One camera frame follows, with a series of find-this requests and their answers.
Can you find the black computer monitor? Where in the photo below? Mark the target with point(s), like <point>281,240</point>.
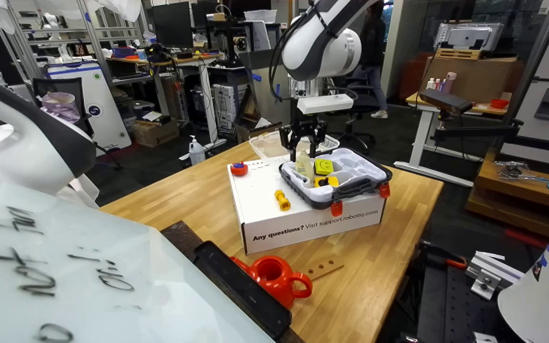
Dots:
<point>173,25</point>

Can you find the wooden block with holes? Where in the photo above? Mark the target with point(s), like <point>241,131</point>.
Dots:
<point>325,267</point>

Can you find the yellow cup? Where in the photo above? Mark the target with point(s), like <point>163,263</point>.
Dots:
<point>333,181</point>

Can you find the black chair under purple cloth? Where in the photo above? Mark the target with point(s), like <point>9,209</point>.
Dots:
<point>47,86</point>

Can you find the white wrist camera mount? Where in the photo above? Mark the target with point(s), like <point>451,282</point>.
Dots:
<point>325,103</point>

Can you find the grey panel with blue tape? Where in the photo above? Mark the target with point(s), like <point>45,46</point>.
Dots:
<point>266,101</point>

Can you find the purple cloth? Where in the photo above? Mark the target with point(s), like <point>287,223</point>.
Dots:
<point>62,105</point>

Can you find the white pump sanitizer bottle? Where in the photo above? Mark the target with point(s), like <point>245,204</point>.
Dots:
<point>198,152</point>

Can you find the white machine with blue logo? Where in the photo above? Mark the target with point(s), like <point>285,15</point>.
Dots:
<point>106,120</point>

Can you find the black tripod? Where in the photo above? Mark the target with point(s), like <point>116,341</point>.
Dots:
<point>531,67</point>

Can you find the grey metal parts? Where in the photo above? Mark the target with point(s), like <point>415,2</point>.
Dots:
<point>514,169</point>

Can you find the white legged wooden desk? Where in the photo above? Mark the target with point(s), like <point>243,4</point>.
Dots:
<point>424,133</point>

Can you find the red watering can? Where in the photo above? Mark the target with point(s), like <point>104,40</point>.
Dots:
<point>276,276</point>

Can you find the silver aluminium bracket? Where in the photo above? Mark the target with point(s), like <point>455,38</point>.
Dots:
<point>491,272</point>

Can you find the white printed carton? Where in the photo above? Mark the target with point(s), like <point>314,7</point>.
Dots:
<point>230,105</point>

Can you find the white printer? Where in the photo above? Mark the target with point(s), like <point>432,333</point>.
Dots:
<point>468,36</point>

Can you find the yellow smiley cube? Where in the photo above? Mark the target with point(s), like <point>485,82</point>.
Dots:
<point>325,166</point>

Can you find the small brown cardboard box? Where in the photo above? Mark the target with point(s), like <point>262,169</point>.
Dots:
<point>154,133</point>

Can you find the person in dark top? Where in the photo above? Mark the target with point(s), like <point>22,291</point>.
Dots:
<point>373,49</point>

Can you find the large brown cardboard box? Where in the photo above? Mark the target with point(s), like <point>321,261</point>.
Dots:
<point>478,78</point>

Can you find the small red container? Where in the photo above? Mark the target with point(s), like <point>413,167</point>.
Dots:
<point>501,103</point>

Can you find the red and blue cap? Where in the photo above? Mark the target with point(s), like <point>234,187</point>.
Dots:
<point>240,169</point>

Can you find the black flat device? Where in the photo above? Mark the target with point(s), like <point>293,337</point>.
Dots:
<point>447,101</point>

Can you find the wooden shelf unit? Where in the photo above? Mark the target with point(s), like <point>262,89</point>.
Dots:
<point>516,190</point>

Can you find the yellow cylinder toy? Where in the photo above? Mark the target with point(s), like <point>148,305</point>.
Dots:
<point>283,200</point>

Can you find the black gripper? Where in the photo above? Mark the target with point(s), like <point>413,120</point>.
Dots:
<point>304,126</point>

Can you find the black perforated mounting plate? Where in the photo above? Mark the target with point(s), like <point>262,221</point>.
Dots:
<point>447,310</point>

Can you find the white Lean Robotics cardboard box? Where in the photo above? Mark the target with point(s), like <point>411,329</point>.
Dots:
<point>276,221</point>

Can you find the black office chair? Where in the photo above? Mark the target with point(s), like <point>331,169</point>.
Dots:
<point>354,135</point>

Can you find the white curved machine housing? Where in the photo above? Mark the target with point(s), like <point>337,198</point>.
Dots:
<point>28,152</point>

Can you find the clear plastic case lid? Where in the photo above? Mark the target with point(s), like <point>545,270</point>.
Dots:
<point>268,145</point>

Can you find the small white bottle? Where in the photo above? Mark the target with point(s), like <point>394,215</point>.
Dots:
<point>304,162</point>

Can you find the glass whiteboard with writing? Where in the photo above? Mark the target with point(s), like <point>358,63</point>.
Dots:
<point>97,278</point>

